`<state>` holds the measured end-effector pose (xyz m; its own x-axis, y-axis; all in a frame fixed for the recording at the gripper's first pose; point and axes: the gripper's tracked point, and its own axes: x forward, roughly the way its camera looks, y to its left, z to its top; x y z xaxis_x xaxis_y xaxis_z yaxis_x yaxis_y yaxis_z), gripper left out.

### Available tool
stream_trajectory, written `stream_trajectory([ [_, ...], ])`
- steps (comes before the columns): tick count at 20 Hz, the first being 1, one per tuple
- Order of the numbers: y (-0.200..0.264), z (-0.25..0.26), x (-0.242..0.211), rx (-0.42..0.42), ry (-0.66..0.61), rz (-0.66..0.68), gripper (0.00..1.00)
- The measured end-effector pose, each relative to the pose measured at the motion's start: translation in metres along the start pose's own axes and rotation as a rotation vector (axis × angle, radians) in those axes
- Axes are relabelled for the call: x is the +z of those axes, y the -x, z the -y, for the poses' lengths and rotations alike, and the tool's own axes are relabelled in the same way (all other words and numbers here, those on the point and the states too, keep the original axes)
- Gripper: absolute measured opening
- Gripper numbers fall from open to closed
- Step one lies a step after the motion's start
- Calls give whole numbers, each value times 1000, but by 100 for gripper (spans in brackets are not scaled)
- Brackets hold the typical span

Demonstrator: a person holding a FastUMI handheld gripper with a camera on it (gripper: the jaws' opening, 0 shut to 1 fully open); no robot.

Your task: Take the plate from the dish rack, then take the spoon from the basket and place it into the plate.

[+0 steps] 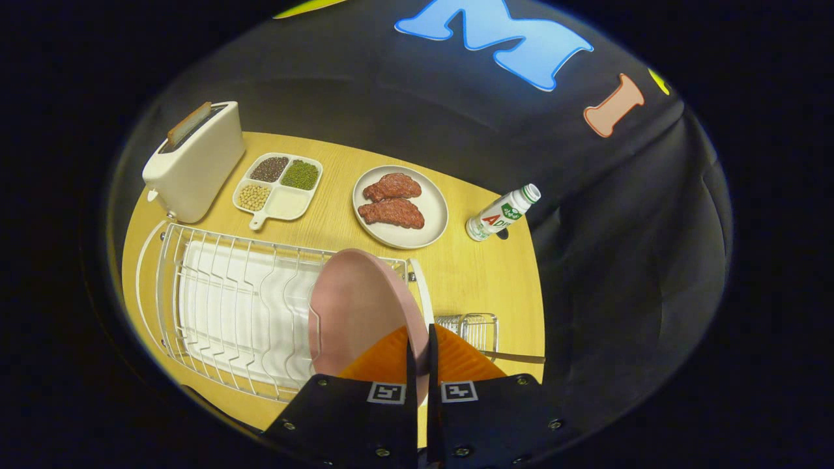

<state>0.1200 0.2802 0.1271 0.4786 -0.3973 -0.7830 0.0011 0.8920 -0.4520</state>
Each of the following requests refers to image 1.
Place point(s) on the beige round plate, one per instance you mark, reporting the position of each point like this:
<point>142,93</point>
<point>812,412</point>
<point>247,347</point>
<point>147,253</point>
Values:
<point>433,225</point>

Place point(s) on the pile of dark beans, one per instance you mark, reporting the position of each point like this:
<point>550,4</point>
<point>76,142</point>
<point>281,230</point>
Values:
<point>270,169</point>

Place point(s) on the pink plate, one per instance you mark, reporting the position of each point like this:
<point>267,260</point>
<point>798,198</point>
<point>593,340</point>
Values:
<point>355,312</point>

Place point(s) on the black backdrop cloth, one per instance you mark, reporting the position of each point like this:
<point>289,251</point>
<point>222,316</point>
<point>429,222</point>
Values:
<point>619,228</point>

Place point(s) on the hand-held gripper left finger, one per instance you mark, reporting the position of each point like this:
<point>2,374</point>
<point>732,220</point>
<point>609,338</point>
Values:
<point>412,423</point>

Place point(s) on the white toaster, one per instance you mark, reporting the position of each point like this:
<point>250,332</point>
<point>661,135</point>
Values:
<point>195,169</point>

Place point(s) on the red meat piece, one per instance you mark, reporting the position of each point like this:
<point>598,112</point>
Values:
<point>391,187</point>
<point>391,213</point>

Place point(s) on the white divided tray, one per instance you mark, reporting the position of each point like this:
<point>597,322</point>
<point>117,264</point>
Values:
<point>287,203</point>

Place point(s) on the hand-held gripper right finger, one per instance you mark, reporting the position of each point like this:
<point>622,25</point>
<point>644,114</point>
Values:
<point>433,423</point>

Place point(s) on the pile of yellow soybeans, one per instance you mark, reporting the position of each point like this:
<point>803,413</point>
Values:
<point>254,197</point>

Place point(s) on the toast slice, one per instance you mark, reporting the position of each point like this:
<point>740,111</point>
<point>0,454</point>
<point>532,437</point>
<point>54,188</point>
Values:
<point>189,124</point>

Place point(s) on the white drink bottle green label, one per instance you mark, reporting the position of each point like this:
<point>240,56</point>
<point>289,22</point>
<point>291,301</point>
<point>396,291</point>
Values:
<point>502,213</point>

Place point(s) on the white drip tray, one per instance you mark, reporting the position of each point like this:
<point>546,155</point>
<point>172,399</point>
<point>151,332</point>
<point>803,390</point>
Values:
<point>260,306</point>

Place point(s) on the pile of green beans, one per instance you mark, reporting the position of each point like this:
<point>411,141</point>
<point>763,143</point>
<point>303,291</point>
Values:
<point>300,174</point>

